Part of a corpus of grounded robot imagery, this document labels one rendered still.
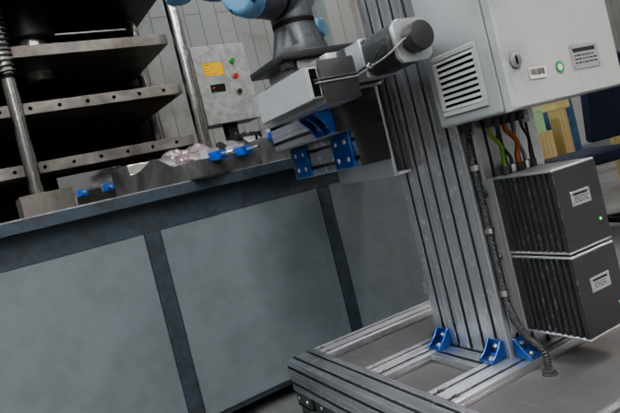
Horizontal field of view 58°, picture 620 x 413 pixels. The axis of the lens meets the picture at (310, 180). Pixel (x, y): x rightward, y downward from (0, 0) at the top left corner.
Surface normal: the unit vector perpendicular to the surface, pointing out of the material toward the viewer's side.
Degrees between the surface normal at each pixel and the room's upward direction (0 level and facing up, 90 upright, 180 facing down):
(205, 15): 90
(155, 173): 90
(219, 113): 90
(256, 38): 90
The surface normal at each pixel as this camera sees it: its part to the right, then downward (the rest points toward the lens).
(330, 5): 0.45, -0.09
